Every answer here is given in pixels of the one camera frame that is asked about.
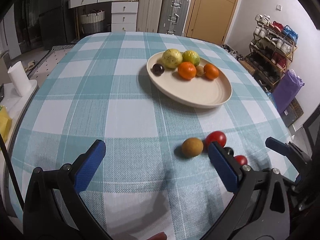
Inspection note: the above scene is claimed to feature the dark plum front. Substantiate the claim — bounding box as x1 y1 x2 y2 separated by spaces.
223 147 234 157

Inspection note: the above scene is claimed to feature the dark plum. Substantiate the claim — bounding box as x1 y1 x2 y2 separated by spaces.
151 63 165 76
223 147 234 157

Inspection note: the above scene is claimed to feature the smaller red tomato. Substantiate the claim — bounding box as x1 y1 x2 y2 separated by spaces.
234 155 248 166

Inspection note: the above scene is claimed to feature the larger red tomato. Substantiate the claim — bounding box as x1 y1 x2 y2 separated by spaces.
205 131 227 147

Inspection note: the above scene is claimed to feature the brown kiwi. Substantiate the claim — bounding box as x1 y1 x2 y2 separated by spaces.
181 138 203 158
195 65 204 77

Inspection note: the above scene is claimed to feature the orange tangerine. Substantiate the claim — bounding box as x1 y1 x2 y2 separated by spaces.
203 63 219 80
177 62 197 80

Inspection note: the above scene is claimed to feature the green-yellow citrus fruit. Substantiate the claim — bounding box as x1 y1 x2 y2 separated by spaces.
182 50 200 67

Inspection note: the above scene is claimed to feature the yellow-green guava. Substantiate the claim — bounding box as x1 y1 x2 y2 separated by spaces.
161 49 183 69

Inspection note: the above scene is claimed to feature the teal checkered tablecloth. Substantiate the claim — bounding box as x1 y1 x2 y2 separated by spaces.
11 32 297 239

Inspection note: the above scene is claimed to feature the purple bag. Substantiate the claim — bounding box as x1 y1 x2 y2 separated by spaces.
272 69 305 114

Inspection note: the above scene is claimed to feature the cream round plate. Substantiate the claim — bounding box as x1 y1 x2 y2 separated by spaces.
146 51 233 109

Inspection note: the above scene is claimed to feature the yellow plastic bag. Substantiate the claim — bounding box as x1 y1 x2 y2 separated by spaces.
0 106 12 142

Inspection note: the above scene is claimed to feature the white side table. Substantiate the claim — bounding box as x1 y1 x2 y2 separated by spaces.
1 80 38 145

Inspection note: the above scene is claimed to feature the wooden shoe rack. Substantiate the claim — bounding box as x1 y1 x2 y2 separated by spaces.
245 14 298 93

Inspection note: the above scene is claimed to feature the white paper towel roll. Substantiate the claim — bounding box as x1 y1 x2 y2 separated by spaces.
8 61 31 97

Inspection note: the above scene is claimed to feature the woven laundry basket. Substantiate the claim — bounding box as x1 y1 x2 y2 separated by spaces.
80 10 105 35

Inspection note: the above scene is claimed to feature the dark grey refrigerator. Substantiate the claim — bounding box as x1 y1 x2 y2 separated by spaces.
39 0 75 50

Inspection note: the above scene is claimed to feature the wooden door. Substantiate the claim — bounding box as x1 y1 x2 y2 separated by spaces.
185 0 238 45

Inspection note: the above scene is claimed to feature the silver suitcase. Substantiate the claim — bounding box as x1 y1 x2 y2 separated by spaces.
158 0 189 36

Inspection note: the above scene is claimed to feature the white drawer desk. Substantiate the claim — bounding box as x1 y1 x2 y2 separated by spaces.
68 0 138 32

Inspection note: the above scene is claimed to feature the beige suitcase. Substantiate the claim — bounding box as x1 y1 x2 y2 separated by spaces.
136 0 163 33

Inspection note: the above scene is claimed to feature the black cable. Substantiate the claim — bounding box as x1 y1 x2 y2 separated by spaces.
0 132 26 210

